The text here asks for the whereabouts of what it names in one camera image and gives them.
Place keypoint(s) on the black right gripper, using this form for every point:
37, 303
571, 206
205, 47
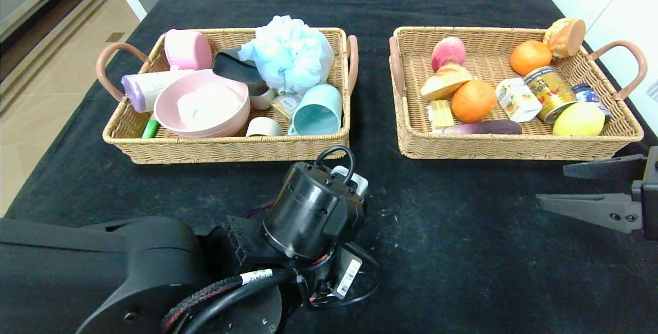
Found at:
652, 190

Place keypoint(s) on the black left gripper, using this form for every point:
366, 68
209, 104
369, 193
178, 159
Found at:
339, 272

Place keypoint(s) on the white drink carton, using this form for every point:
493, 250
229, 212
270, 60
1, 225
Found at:
518, 100

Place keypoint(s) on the gold bordered card box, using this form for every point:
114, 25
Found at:
287, 105

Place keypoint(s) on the light blue bath loofah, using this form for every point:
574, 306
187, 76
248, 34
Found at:
290, 56

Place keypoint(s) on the black glasses case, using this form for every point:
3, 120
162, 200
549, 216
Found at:
234, 69

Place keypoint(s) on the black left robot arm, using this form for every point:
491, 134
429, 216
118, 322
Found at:
144, 262

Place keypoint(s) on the wicker basket holding tableware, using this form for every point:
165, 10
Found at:
226, 146

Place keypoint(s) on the wicker basket holding food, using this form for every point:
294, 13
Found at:
493, 41

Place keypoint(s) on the yellow lemon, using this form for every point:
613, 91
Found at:
578, 119

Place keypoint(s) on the blue and white can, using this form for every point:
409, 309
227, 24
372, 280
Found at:
587, 95

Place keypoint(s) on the gold drink can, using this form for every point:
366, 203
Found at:
552, 92

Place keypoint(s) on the purple sweet potato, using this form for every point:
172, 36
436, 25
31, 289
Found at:
488, 127

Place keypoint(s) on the small orange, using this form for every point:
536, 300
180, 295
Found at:
529, 57

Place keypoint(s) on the large orange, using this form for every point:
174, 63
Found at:
473, 100

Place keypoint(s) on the round bread roll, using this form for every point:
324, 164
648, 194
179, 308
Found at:
564, 37

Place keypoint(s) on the teal mug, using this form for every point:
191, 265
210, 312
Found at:
316, 115

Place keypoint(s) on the beige small cup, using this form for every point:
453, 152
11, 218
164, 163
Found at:
262, 127
262, 100

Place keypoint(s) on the yellow cheese block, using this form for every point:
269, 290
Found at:
442, 113

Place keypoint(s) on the bread slice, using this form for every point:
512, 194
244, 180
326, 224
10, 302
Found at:
442, 82

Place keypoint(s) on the pink peach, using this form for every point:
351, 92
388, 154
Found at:
448, 53

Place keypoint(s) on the green plastic stick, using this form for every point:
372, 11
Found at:
150, 129

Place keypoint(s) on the pink bowl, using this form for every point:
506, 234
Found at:
169, 105

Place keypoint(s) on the white bottle with purple cap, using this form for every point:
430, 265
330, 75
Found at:
149, 87

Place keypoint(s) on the pink plastic cup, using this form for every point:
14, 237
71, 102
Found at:
187, 49

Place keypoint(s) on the brass floor socket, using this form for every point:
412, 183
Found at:
115, 37

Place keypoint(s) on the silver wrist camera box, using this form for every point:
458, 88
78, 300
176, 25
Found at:
357, 182

